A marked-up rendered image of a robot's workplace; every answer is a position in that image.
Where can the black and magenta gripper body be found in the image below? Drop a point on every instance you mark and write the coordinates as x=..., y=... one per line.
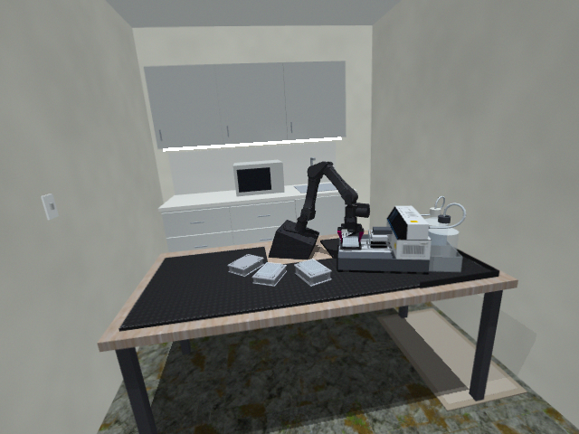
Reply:
x=357, y=229

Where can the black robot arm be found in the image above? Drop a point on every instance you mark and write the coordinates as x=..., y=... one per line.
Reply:
x=349, y=195

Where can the white well plate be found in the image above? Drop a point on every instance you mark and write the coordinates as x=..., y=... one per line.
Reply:
x=312, y=266
x=269, y=269
x=350, y=241

